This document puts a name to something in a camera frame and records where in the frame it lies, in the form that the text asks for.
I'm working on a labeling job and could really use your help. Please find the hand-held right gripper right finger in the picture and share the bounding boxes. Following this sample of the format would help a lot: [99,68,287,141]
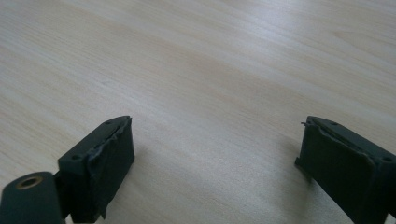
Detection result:
[294,115,396,224]

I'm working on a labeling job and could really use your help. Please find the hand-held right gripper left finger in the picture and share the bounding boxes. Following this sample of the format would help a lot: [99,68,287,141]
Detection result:
[57,115,135,224]

